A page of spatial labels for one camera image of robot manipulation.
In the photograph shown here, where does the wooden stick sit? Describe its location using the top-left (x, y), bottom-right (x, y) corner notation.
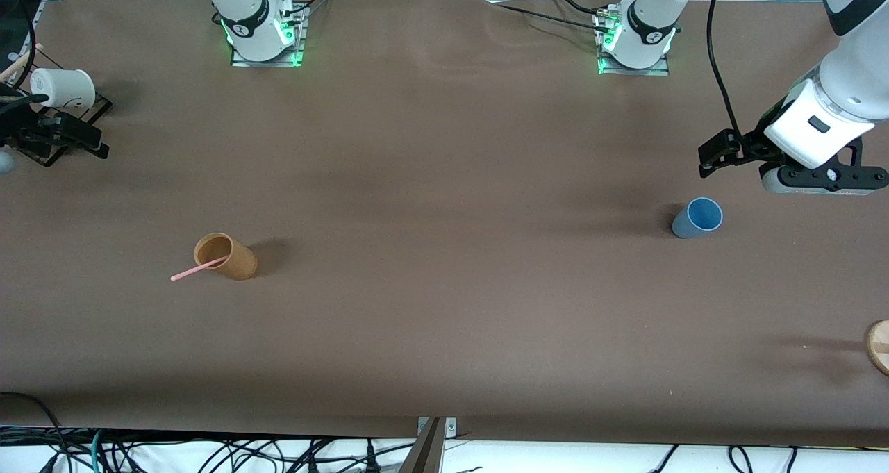
top-left (0, 42), bottom-right (44, 85)

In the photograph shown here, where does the black base cable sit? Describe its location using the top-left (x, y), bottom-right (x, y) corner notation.
top-left (552, 0), bottom-right (612, 19)
top-left (486, 1), bottom-right (613, 40)
top-left (281, 0), bottom-right (335, 21)

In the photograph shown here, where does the brown cup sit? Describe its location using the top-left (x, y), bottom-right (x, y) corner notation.
top-left (192, 232), bottom-right (259, 281)

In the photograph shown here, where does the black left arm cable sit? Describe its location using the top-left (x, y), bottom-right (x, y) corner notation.
top-left (706, 0), bottom-right (741, 140)

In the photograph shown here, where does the round wooden disc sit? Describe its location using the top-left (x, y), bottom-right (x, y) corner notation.
top-left (865, 319), bottom-right (889, 377)

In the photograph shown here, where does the pink chopstick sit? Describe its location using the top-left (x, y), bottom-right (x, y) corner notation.
top-left (170, 254), bottom-right (230, 281)

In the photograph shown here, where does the green floor cable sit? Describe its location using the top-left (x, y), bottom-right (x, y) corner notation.
top-left (89, 428), bottom-right (108, 473)

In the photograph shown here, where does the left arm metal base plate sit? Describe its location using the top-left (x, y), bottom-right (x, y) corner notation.
top-left (596, 11), bottom-right (672, 77)

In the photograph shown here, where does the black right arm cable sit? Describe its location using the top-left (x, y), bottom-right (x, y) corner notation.
top-left (0, 0), bottom-right (37, 113)

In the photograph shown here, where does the black wire cup rack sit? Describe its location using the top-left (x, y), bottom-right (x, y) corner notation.
top-left (0, 49), bottom-right (113, 168)

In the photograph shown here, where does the blue cup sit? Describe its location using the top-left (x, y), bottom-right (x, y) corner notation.
top-left (671, 197), bottom-right (724, 240)

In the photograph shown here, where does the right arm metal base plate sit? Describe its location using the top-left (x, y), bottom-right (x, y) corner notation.
top-left (229, 4), bottom-right (308, 68)

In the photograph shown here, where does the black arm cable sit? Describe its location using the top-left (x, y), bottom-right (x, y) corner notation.
top-left (0, 0), bottom-right (37, 113)
top-left (706, 0), bottom-right (741, 140)

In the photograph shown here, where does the metal table bracket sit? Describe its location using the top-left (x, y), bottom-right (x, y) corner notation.
top-left (417, 417), bottom-right (458, 439)

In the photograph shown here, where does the dark grey metal pole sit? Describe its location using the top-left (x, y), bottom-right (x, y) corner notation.
top-left (399, 417), bottom-right (447, 473)

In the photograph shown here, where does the white cup with print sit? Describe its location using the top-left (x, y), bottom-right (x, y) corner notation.
top-left (29, 67), bottom-right (97, 110)

